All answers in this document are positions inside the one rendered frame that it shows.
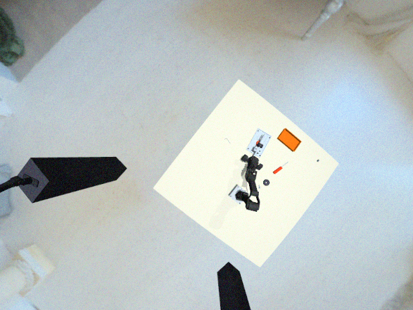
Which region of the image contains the orange rectangular tray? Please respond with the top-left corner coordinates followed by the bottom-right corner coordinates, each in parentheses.
top-left (277, 129), bottom-right (301, 152)

